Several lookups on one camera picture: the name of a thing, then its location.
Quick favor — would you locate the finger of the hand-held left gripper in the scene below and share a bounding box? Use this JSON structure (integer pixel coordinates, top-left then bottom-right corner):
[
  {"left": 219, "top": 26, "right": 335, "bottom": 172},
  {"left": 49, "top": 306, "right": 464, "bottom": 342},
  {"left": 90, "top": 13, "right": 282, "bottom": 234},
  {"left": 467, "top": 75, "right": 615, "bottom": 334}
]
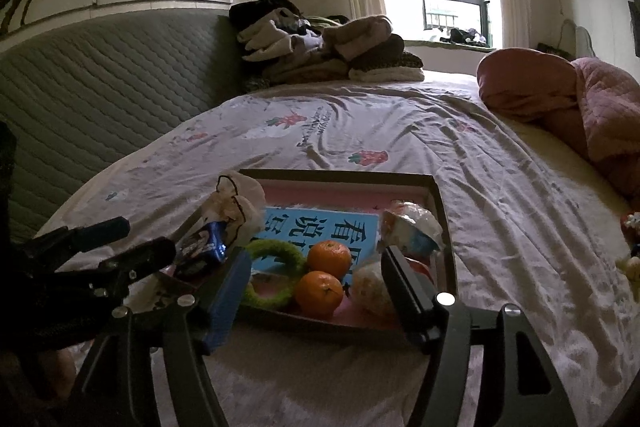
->
[
  {"left": 57, "top": 237, "right": 177, "bottom": 294},
  {"left": 20, "top": 216, "right": 132, "bottom": 268}
]

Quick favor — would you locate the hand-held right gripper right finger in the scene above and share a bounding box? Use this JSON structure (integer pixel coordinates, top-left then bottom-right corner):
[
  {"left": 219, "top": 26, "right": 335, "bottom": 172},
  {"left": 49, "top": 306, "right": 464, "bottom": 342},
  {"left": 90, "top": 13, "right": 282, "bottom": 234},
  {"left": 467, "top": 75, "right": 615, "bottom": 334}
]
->
[{"left": 380, "top": 245, "right": 576, "bottom": 427}]

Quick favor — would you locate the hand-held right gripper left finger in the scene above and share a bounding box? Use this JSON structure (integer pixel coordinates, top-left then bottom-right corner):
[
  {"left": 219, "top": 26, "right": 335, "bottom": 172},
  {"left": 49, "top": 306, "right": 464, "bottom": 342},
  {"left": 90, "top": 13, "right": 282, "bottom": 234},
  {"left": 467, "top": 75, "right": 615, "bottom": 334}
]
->
[{"left": 70, "top": 249, "right": 253, "bottom": 427}]

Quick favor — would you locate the plastic-wrapped orange fruit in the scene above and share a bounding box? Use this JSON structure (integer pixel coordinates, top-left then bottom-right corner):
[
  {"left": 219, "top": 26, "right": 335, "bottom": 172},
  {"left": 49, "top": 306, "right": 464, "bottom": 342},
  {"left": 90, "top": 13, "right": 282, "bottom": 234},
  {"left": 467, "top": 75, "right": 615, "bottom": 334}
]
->
[{"left": 352, "top": 257, "right": 436, "bottom": 320}]

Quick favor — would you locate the plastic-wrapped fruit with white top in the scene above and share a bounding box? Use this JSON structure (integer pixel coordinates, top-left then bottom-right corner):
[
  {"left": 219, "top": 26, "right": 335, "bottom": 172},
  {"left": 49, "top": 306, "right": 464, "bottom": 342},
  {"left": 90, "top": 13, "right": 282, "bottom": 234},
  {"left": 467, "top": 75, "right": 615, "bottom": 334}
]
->
[{"left": 380, "top": 201, "right": 446, "bottom": 258}]

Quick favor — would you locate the blue snack packet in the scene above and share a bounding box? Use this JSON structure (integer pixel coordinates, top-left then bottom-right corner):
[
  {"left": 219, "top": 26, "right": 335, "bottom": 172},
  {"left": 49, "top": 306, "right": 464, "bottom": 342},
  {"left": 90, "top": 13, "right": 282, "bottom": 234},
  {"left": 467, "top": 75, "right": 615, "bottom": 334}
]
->
[{"left": 175, "top": 221, "right": 231, "bottom": 278}]

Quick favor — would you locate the bare orange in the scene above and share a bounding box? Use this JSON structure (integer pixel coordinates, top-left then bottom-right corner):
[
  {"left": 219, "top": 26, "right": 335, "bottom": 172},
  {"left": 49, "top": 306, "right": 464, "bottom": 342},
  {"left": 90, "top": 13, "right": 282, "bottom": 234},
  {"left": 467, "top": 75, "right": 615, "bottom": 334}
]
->
[
  {"left": 306, "top": 241, "right": 352, "bottom": 280},
  {"left": 293, "top": 271, "right": 346, "bottom": 320}
]

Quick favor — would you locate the green fuzzy ring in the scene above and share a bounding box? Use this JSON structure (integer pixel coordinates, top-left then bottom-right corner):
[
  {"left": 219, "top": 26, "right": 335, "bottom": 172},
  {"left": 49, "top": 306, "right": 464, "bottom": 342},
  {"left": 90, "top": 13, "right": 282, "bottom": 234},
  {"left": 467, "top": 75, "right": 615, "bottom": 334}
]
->
[{"left": 242, "top": 239, "right": 308, "bottom": 308}]

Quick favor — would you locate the shallow dark cardboard tray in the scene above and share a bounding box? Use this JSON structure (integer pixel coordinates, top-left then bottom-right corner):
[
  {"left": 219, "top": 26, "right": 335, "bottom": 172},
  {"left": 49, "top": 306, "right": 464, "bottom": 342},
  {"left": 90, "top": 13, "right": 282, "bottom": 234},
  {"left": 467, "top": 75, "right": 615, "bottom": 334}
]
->
[{"left": 165, "top": 168, "right": 458, "bottom": 348}]

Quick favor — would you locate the white bag with black cord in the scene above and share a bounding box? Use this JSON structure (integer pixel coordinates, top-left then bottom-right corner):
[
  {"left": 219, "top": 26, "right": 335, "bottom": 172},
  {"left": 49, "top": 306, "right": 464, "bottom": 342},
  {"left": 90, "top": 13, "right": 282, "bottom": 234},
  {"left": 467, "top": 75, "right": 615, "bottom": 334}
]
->
[{"left": 197, "top": 171, "right": 267, "bottom": 248}]

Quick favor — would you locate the pink and blue book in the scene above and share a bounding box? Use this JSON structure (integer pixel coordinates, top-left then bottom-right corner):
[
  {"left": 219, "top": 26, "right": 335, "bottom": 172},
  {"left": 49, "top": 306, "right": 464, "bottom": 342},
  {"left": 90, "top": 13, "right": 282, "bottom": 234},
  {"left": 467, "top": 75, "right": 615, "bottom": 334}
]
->
[{"left": 250, "top": 182, "right": 441, "bottom": 328}]

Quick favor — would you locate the strawberry printed bedsheet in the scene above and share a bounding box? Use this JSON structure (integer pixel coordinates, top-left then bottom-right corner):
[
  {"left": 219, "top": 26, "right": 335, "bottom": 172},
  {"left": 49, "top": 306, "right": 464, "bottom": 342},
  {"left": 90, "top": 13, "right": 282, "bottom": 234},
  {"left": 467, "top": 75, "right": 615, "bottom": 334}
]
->
[{"left": 40, "top": 79, "right": 640, "bottom": 427}]

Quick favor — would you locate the grey quilted headboard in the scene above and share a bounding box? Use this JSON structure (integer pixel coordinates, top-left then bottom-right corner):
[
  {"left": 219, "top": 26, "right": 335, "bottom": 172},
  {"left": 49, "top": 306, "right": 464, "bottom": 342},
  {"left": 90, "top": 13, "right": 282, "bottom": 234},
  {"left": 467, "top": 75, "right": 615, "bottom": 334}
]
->
[{"left": 0, "top": 9, "right": 248, "bottom": 243}]

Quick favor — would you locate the cream bed sheet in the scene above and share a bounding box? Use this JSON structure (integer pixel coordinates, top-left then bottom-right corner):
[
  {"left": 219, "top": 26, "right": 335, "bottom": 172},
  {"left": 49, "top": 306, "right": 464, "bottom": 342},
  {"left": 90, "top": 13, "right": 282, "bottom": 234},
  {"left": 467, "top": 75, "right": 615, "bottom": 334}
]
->
[{"left": 500, "top": 117, "right": 633, "bottom": 218}]

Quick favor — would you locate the white knitted garment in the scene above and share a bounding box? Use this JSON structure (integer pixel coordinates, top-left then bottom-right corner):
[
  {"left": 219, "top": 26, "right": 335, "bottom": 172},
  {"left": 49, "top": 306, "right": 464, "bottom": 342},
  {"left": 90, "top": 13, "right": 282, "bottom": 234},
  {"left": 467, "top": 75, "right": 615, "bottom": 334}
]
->
[{"left": 347, "top": 66, "right": 425, "bottom": 82}]

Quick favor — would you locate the colourful toy figure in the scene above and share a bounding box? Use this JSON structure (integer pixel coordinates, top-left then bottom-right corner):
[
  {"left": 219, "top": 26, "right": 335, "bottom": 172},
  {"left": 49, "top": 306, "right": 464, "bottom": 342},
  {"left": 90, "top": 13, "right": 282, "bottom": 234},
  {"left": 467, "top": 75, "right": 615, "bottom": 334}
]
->
[{"left": 615, "top": 212, "right": 640, "bottom": 288}]

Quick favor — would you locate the dark brown garment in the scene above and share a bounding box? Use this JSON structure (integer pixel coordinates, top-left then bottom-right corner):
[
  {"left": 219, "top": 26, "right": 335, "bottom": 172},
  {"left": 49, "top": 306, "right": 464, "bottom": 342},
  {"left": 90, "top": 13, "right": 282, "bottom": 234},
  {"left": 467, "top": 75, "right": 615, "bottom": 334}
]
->
[{"left": 350, "top": 34, "right": 423, "bottom": 70}]

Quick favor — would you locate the cream garment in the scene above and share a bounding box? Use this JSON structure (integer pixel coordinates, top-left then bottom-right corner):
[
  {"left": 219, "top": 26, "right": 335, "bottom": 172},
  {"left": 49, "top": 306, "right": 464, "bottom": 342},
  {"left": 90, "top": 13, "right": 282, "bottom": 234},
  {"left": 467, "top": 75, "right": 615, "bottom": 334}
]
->
[{"left": 236, "top": 19, "right": 311, "bottom": 60}]

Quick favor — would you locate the tan fleece garment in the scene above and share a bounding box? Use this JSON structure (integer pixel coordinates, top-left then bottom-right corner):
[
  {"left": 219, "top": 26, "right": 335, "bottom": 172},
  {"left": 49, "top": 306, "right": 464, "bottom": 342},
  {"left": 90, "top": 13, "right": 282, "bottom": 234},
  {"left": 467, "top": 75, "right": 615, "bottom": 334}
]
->
[{"left": 322, "top": 15, "right": 393, "bottom": 60}]

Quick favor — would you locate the dark cloth heap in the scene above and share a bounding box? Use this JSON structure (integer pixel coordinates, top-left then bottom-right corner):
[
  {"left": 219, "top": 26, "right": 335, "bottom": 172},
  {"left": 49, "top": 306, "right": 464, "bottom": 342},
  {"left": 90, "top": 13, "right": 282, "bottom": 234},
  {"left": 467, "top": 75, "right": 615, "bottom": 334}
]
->
[{"left": 440, "top": 27, "right": 493, "bottom": 45}]

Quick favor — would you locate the pink quilt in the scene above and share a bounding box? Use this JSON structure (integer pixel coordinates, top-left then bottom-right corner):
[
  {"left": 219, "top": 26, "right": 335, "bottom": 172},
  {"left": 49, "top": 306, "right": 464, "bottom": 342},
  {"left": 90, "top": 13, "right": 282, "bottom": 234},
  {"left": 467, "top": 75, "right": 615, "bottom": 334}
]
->
[{"left": 476, "top": 48, "right": 640, "bottom": 198}]

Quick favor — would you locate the black garment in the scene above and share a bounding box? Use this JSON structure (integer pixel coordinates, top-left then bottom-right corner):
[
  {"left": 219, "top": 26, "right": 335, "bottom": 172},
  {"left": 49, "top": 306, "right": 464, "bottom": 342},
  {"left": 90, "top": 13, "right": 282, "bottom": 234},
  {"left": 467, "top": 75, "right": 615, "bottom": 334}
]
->
[{"left": 229, "top": 0, "right": 301, "bottom": 30}]

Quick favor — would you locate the white ornate chair back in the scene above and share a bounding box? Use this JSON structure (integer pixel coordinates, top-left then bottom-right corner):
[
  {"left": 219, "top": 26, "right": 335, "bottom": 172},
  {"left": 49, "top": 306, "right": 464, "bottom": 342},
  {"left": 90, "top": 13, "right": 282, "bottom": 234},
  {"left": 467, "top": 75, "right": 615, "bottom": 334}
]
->
[{"left": 560, "top": 19, "right": 598, "bottom": 58}]

